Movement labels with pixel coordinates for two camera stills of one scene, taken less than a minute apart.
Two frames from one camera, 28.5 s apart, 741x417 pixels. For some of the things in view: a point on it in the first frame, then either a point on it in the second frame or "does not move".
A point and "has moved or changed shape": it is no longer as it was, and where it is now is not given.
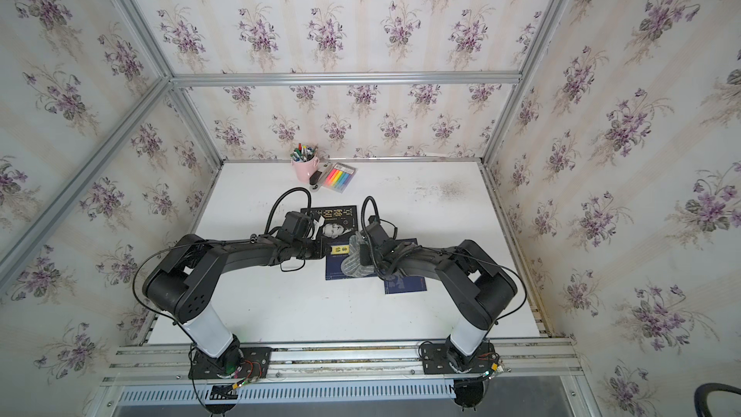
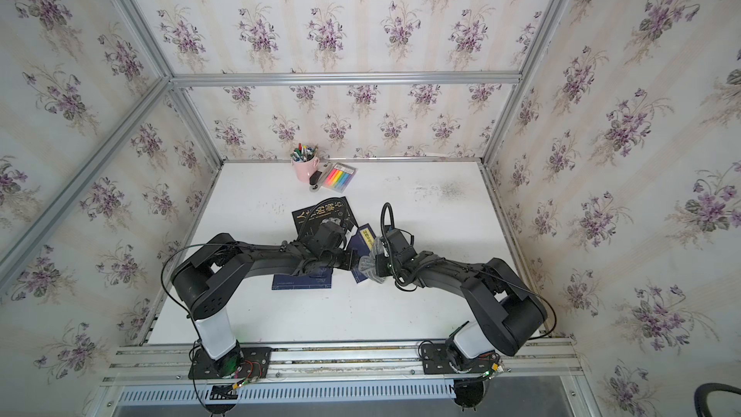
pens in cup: [303, 152] does not move
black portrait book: [334, 225] has moved or changed shape
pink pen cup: [304, 169] does not move
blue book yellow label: [404, 282] to [362, 240]
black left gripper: [318, 244] to [348, 256]
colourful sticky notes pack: [339, 178] does not move
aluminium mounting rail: [519, 363] does not move
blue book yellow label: [334, 264] has moved or changed shape
